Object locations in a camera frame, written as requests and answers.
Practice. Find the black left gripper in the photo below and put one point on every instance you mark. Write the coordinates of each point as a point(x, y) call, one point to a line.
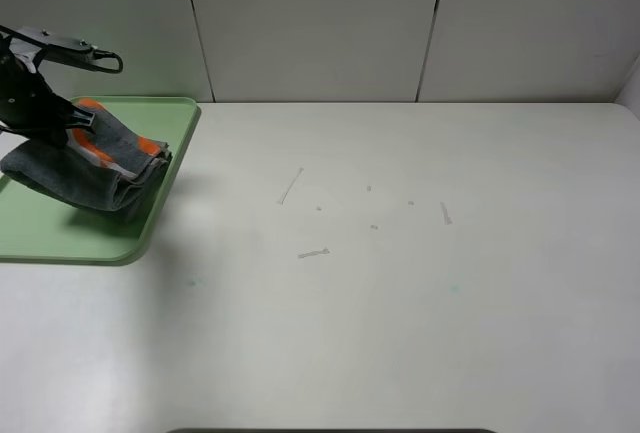
point(29, 106)

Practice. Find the grey towel with orange stripe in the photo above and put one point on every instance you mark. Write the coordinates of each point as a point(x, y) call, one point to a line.
point(113, 171)

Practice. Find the green plastic tray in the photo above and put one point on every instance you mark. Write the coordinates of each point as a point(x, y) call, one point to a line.
point(36, 228)

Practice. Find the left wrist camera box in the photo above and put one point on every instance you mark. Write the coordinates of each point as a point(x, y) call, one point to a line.
point(55, 50)

